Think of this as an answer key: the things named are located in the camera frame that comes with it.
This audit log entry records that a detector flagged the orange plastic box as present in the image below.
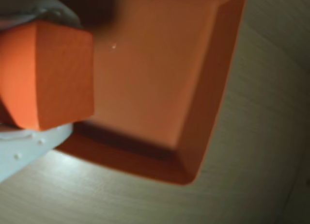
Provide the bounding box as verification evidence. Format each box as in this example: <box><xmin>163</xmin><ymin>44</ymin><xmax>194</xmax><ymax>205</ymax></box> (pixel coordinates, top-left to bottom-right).
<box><xmin>54</xmin><ymin>0</ymin><xmax>249</xmax><ymax>186</ymax></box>

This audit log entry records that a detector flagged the orange cube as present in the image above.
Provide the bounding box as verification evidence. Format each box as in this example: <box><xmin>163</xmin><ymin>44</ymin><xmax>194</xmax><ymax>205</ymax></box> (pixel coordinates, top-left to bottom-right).
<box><xmin>0</xmin><ymin>21</ymin><xmax>95</xmax><ymax>132</ymax></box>

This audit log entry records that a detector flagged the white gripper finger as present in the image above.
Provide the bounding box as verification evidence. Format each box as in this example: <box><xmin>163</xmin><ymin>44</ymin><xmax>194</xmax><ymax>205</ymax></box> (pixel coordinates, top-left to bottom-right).
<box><xmin>0</xmin><ymin>0</ymin><xmax>84</xmax><ymax>32</ymax></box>
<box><xmin>0</xmin><ymin>122</ymin><xmax>73</xmax><ymax>183</ymax></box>

